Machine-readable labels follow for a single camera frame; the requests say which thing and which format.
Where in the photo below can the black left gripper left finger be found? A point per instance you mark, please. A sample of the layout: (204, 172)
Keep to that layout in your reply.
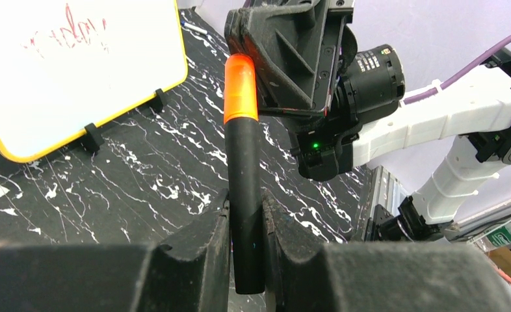
(189, 270)

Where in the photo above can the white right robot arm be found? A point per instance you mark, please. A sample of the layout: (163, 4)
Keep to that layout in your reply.
(472, 108)

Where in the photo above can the black orange highlighter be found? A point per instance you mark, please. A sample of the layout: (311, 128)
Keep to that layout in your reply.
(245, 204)

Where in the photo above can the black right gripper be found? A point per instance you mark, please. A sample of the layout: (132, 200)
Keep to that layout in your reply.
(295, 47)

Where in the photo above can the white blue pen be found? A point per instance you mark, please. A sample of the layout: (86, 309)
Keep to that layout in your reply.
(194, 28)

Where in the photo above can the orange framed whiteboard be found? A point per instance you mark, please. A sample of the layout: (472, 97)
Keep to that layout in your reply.
(69, 67)

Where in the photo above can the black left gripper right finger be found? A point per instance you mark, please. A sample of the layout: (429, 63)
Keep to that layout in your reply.
(289, 249)

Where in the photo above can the aluminium frame rail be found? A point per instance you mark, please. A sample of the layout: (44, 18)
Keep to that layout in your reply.
(389, 213)

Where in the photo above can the orange highlighter cap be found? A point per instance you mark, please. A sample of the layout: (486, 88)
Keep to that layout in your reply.
(240, 89)

